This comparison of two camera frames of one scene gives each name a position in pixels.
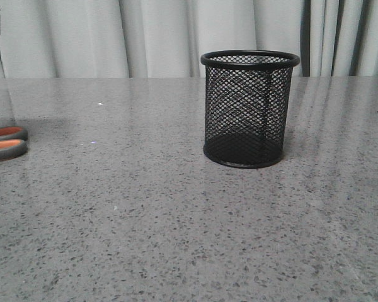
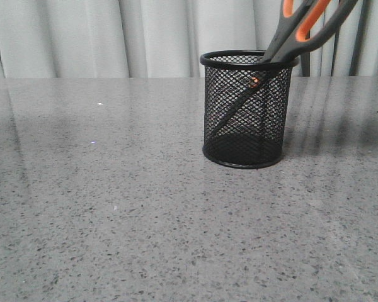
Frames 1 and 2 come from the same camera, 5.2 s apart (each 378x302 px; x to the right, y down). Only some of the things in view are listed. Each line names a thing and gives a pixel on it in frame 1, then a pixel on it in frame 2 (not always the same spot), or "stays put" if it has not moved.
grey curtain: x=167 y=38 stays put
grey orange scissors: x=5 y=142 → x=304 y=24
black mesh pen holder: x=245 y=106 stays put
